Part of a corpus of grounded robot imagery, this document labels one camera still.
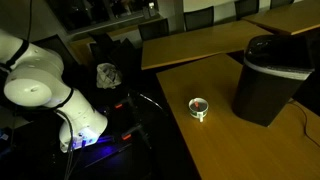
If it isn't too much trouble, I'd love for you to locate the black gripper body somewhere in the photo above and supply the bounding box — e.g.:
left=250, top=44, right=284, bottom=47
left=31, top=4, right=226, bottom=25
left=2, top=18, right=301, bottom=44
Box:
left=113, top=90, right=152, bottom=149

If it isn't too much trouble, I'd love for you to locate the white ceramic mug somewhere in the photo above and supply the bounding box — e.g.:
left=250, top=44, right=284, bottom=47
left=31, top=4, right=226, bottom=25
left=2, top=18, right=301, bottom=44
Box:
left=188, top=98, right=209, bottom=123

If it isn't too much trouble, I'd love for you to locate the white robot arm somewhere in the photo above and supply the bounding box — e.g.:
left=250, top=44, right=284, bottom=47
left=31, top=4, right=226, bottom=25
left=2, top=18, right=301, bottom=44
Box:
left=0, top=30, right=108, bottom=153

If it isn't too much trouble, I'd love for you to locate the crumpled grey cloth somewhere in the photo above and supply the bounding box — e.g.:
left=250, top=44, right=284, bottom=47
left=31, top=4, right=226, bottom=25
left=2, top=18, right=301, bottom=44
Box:
left=96, top=63, right=122, bottom=89

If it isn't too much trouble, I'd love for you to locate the black office chair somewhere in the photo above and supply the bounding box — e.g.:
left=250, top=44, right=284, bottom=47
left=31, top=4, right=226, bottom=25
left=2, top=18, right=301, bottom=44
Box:
left=138, top=19, right=169, bottom=41
left=234, top=0, right=259, bottom=20
left=270, top=0, right=294, bottom=9
left=184, top=6, right=214, bottom=31

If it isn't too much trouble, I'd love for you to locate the black trash bin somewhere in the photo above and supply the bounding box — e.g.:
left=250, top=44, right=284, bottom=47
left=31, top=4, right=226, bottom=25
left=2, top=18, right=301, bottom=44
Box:
left=232, top=35, right=315, bottom=127

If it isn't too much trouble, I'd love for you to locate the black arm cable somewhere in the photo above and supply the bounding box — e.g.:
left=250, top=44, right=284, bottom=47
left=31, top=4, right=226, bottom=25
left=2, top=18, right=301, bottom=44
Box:
left=53, top=108, right=88, bottom=180

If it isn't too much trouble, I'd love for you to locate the black power cable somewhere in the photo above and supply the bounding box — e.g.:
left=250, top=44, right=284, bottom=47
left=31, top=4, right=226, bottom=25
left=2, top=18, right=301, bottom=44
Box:
left=288, top=99, right=320, bottom=148

